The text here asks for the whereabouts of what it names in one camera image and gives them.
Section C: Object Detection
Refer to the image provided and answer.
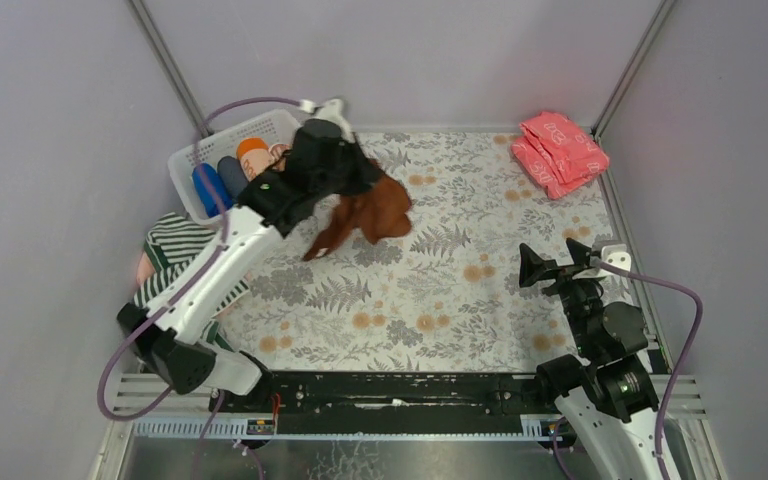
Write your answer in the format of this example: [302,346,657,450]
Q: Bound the brown towel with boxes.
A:
[303,160,412,261]

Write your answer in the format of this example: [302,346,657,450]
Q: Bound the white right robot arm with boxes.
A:
[519,239,681,479]

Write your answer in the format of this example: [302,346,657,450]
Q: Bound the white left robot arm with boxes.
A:
[117,113,381,396]

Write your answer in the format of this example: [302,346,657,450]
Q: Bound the beige patterned rolled towel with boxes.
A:
[268,143,291,171]

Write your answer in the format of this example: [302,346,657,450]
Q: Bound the white plastic basket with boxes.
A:
[166,107,306,227]

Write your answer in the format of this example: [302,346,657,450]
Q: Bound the orange rolled towel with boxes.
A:
[236,137,278,181]

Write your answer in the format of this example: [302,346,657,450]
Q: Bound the floral patterned table mat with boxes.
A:
[220,133,614,372]

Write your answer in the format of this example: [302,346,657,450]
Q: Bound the grey rolled towel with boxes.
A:
[216,156,249,200]

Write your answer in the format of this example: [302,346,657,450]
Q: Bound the pink patterned folded towel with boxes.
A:
[510,111,610,200]

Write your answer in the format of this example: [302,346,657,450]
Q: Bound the blue rolled towel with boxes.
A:
[192,163,233,218]

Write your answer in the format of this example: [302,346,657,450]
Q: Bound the green white striped towel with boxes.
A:
[132,212,249,351]

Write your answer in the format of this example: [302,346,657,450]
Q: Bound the pink towel under striped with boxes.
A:
[136,251,156,287]

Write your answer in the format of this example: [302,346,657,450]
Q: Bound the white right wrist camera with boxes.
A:
[590,241,632,272]

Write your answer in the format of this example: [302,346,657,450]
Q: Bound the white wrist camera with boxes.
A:
[298,97,357,143]
[590,241,632,272]

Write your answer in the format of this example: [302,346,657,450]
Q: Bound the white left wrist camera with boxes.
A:
[298,97,357,143]

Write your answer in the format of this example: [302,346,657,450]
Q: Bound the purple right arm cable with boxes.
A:
[549,260,705,480]

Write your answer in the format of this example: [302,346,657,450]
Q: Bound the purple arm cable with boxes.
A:
[549,260,705,480]
[95,96,316,423]

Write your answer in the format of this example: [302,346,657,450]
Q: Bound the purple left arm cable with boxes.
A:
[95,96,316,423]

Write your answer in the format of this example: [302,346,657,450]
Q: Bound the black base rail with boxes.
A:
[210,370,560,436]

